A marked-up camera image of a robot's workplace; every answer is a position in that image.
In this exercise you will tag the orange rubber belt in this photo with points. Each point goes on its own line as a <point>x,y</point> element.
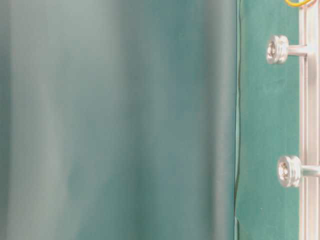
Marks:
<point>299,4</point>

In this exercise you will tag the upper aluminium pulley shaft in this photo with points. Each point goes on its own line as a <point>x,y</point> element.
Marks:
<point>278,49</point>

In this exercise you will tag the aluminium pulley shaft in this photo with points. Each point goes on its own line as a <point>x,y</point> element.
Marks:
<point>291,171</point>
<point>278,49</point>

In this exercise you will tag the lower aluminium pulley shaft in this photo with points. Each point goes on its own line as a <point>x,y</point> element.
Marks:
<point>291,171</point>

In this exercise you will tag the green table cloth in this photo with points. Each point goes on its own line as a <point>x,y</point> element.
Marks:
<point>146,120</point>

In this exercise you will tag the aluminium extrusion rail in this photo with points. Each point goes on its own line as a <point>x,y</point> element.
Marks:
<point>309,120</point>

